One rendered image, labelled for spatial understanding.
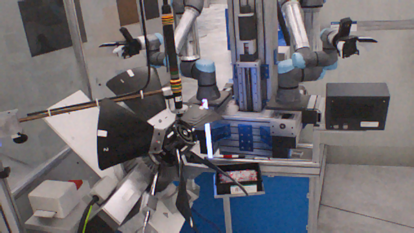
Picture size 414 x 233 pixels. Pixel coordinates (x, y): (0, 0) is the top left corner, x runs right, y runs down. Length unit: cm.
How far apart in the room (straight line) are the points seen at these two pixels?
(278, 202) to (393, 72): 168
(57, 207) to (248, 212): 100
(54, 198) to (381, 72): 258
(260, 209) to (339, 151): 158
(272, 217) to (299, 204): 17
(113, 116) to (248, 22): 115
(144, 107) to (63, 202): 55
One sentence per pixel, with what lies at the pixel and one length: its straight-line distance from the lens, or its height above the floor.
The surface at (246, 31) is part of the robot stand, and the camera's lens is 208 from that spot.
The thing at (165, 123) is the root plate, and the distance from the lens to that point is 136.
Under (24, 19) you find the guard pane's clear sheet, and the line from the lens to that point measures 178.
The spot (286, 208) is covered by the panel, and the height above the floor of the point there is 57.
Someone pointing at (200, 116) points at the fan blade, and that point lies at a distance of 154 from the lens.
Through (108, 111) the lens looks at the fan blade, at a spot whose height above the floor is 139.
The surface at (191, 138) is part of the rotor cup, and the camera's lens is 132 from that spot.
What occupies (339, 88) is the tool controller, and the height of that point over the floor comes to 124.
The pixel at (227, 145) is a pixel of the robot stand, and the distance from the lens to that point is 223.
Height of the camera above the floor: 177
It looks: 22 degrees down
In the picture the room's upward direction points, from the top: 6 degrees counter-clockwise
